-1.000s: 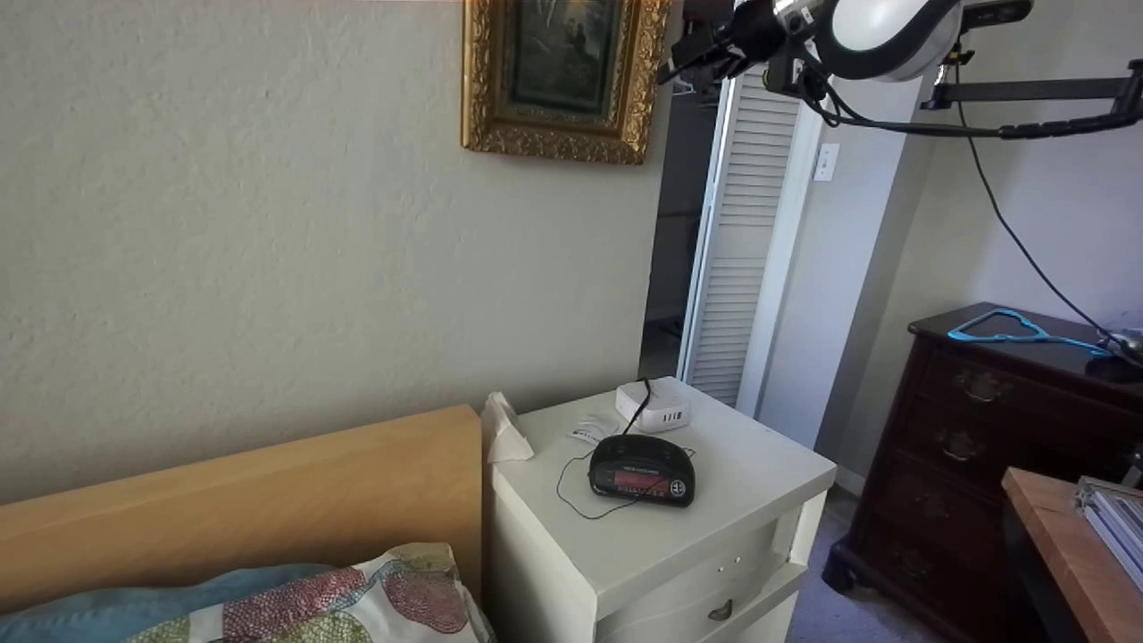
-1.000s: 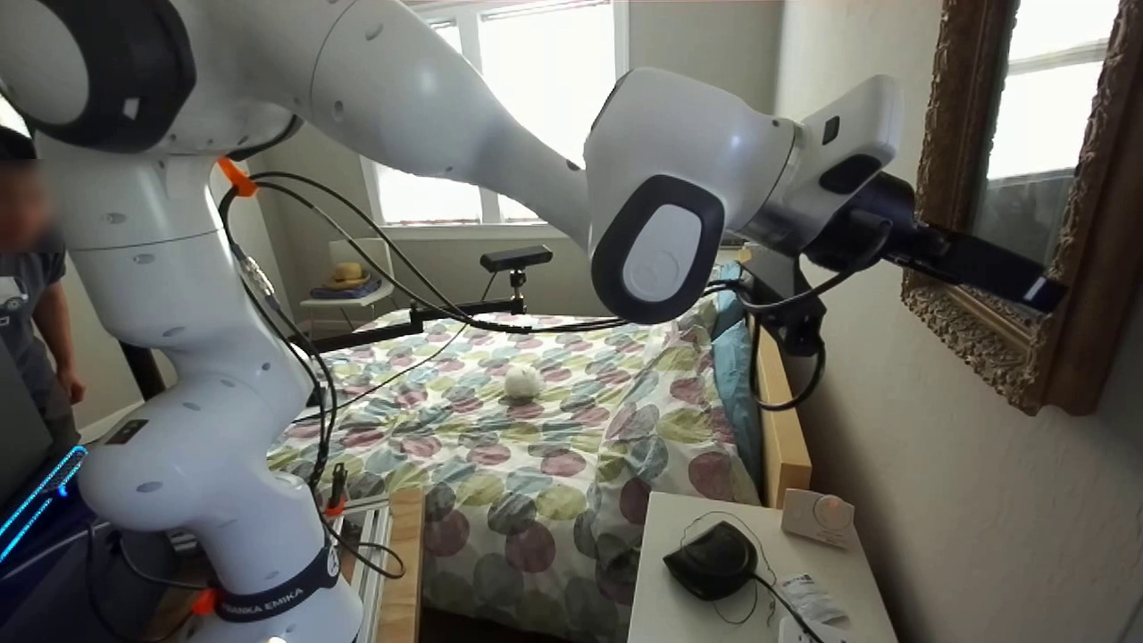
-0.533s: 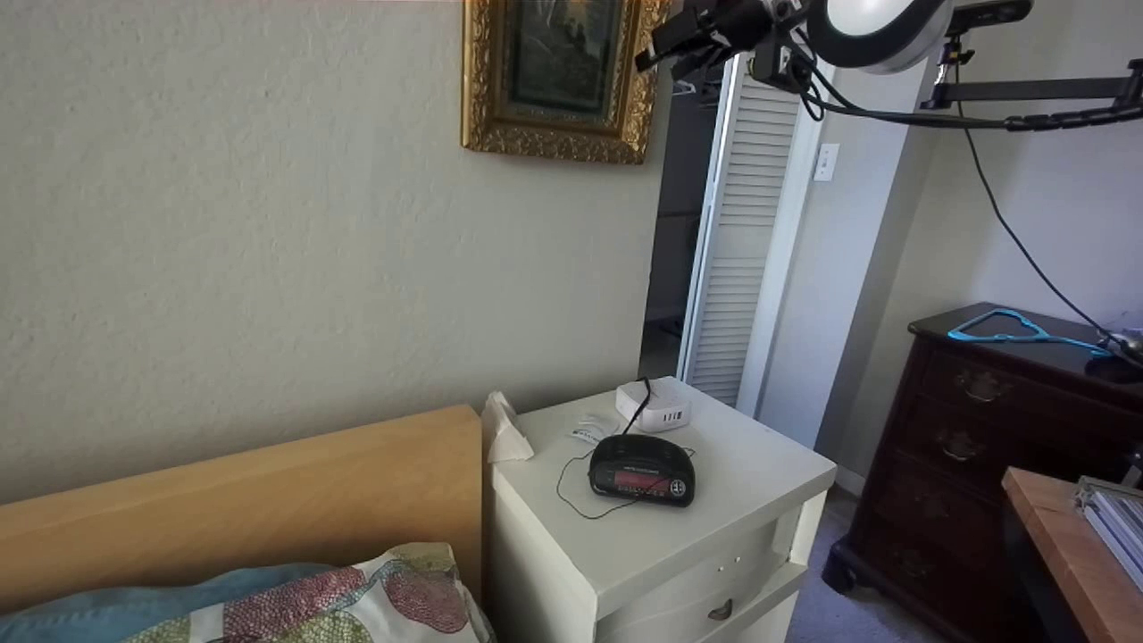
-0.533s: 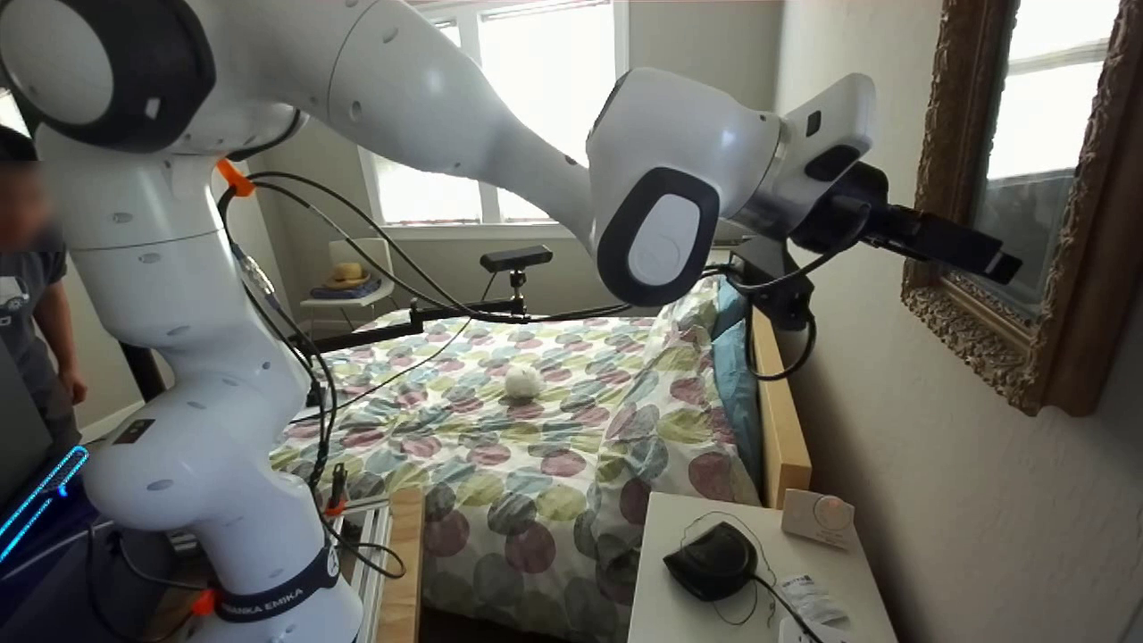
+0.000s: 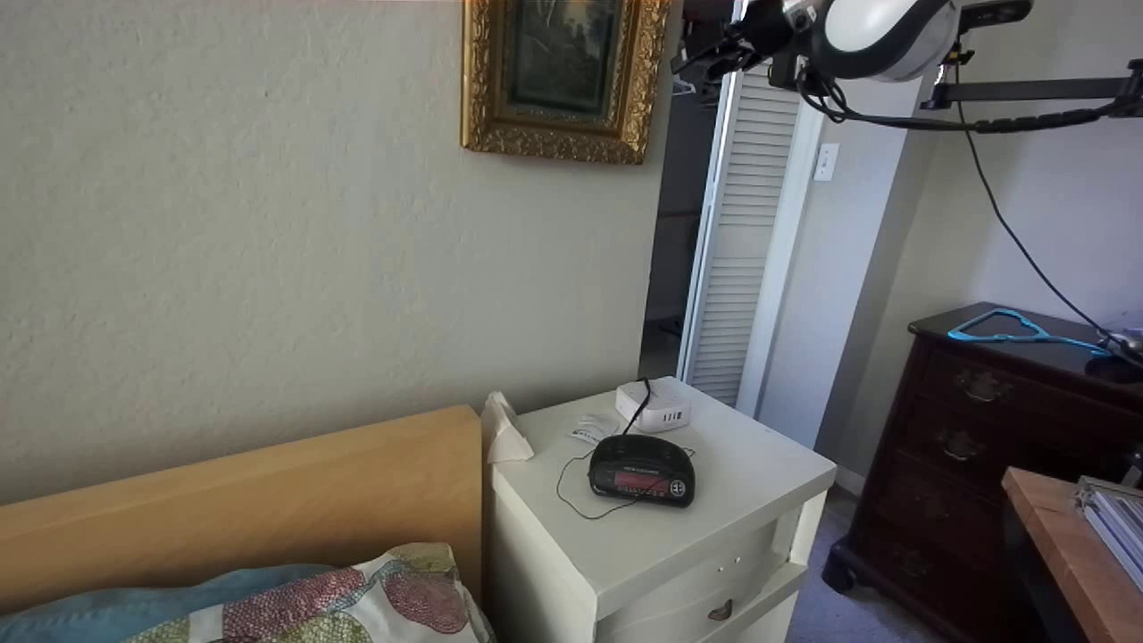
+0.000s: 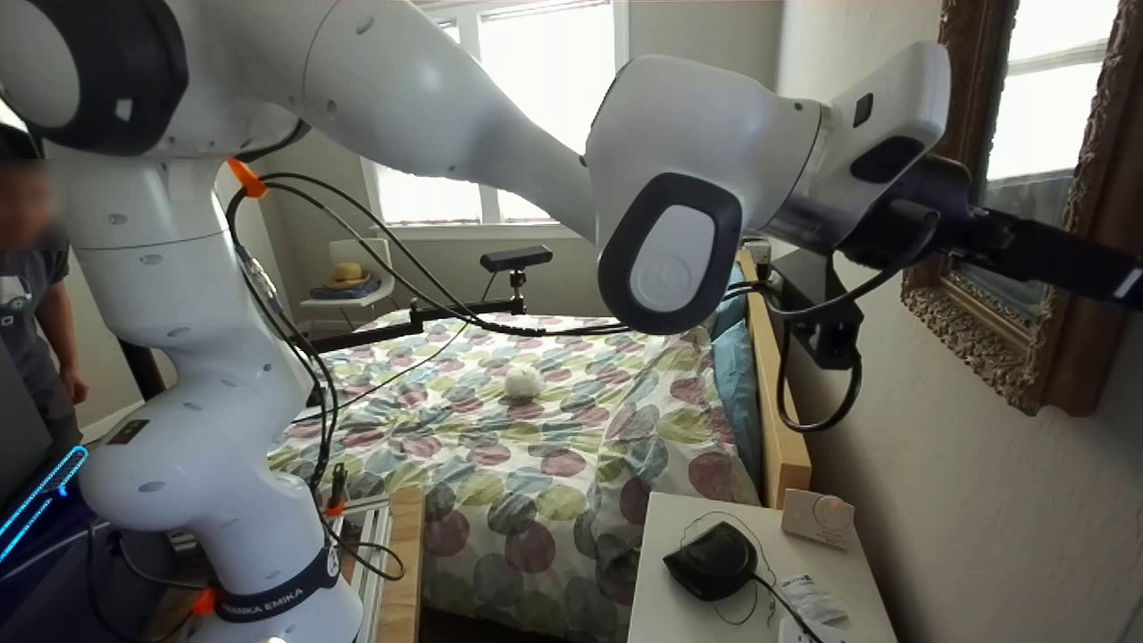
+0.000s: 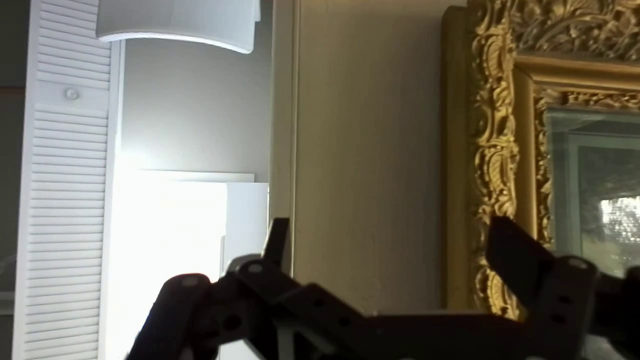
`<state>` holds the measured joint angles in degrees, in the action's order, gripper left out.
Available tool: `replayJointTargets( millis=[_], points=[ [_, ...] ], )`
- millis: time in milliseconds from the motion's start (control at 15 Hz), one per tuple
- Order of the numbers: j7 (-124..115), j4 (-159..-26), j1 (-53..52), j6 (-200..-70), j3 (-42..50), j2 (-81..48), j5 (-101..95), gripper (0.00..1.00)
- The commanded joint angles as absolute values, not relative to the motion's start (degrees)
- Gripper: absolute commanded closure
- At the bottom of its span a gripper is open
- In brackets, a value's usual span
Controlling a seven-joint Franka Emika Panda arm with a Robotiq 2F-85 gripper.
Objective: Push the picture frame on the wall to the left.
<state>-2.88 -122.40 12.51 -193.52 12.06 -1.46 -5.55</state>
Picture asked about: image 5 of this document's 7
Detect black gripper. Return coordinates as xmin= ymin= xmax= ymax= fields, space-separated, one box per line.
xmin=682 ymin=0 xmax=828 ymax=78

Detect gold ornate picture frame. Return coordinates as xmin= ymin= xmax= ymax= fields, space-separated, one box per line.
xmin=456 ymin=0 xmax=673 ymax=168

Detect white louvered door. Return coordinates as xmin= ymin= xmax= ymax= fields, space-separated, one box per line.
xmin=675 ymin=63 xmax=828 ymax=421

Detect white paper item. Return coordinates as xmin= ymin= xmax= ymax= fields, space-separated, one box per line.
xmin=610 ymin=378 xmax=693 ymax=439

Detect black alarm clock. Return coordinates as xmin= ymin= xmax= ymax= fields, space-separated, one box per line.
xmin=587 ymin=433 xmax=702 ymax=509

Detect dark wooden dresser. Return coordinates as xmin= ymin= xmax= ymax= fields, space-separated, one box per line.
xmin=823 ymin=300 xmax=1143 ymax=643

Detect white nightstand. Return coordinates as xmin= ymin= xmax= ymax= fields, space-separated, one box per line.
xmin=481 ymin=374 xmax=840 ymax=643

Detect light wooden desk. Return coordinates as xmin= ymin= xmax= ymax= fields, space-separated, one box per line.
xmin=998 ymin=464 xmax=1143 ymax=643

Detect grey stack of papers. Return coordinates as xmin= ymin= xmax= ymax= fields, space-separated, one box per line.
xmin=1074 ymin=474 xmax=1143 ymax=601

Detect floral bedspread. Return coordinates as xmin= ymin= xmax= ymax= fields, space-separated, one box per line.
xmin=121 ymin=541 xmax=498 ymax=643

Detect light wooden headboard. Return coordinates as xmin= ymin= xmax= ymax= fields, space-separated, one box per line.
xmin=0 ymin=403 xmax=491 ymax=616

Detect light blue pillow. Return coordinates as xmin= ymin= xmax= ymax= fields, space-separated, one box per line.
xmin=0 ymin=560 xmax=397 ymax=643

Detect white light switch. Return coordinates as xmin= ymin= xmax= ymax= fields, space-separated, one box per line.
xmin=811 ymin=140 xmax=843 ymax=185

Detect black camera boom rod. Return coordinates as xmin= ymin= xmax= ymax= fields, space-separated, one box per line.
xmin=925 ymin=70 xmax=1143 ymax=121

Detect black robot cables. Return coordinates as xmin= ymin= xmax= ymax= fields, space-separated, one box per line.
xmin=797 ymin=47 xmax=1143 ymax=370

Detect black clock power cord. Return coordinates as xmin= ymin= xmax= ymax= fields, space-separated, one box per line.
xmin=623 ymin=374 xmax=659 ymax=443

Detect blue cord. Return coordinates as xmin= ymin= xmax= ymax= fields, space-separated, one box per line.
xmin=944 ymin=303 xmax=1119 ymax=362

